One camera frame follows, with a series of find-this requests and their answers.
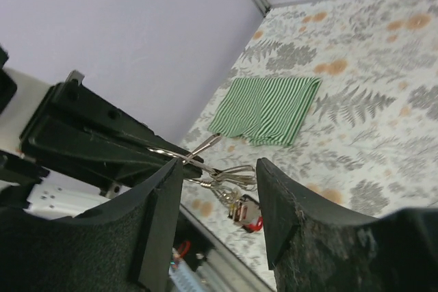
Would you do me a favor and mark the large metal keyring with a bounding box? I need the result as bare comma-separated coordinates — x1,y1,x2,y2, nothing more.
147,133,257,207

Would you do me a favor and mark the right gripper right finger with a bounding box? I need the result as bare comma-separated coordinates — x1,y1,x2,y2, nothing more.
256,158,437,291

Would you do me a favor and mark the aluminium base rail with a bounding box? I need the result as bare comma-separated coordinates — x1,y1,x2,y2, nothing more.
166,205,272,292

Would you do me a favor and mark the key with red tag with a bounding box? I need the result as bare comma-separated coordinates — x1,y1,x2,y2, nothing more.
228,194,263,233

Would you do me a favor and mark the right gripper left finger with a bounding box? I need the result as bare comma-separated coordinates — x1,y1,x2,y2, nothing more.
1,159,183,291

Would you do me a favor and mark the floral table mat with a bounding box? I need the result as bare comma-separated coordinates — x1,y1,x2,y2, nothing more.
177,0,438,289

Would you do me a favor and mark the green striped cloth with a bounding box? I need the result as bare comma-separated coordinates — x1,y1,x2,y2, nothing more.
208,77,322,146

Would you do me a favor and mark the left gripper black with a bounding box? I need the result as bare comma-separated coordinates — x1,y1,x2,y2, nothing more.
20,71,191,198

